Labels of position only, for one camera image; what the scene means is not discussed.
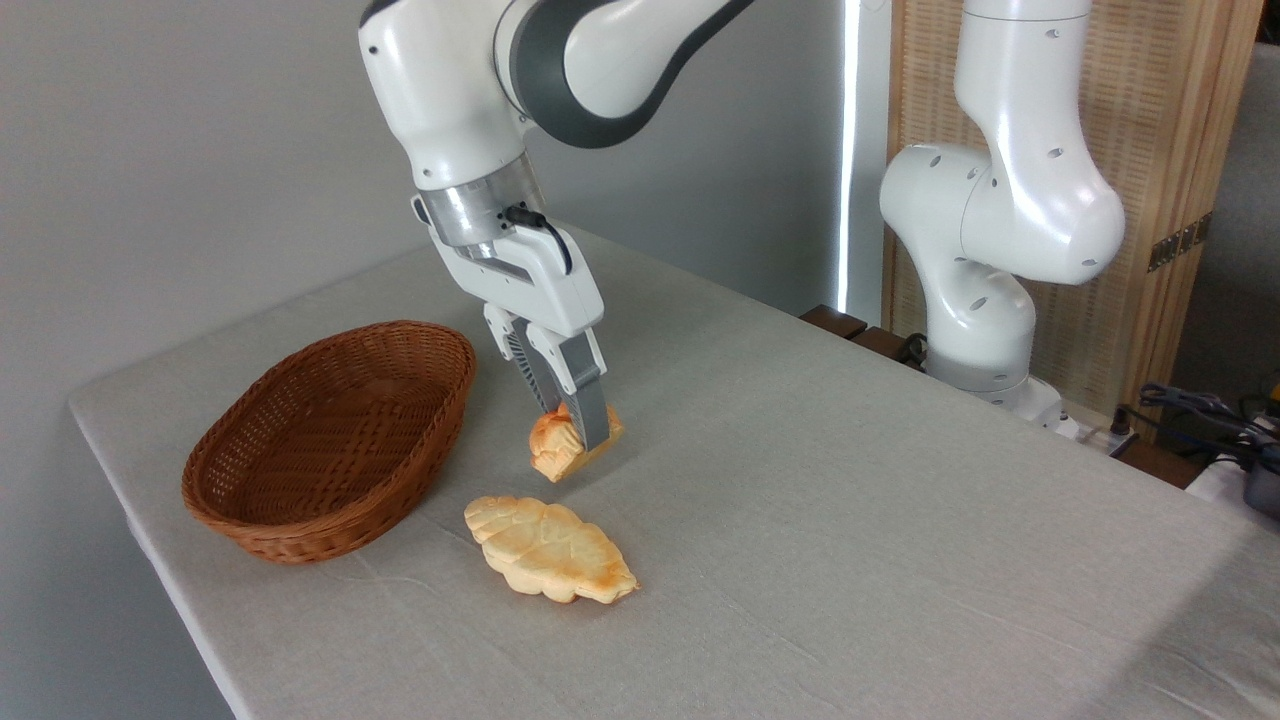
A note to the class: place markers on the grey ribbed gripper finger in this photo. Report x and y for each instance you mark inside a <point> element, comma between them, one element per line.
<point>585,400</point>
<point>525,365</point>

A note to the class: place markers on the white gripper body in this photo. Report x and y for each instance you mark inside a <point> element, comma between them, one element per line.
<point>545,290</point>

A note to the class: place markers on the round knotted bread roll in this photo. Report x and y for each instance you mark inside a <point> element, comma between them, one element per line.
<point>550,448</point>

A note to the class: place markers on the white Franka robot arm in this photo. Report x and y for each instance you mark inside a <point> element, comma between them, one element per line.
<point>1010,200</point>

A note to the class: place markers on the flat leaf-shaped bread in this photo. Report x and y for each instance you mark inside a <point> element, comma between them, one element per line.
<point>550,550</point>

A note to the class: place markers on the brown wicker basket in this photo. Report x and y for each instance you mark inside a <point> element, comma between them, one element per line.
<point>330,450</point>

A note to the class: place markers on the grey tablecloth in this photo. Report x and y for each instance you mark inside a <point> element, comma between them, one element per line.
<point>800,520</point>

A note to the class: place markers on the dark brown wooden block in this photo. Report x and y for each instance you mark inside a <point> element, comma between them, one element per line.
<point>885,345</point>
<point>833,321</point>

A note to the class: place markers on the white power strip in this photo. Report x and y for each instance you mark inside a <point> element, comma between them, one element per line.
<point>1095,435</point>

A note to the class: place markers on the metal screen hinge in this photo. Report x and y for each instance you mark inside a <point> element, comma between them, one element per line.
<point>1180,242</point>

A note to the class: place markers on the wooden slatted folding screen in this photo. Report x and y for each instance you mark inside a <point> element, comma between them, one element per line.
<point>1150,130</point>

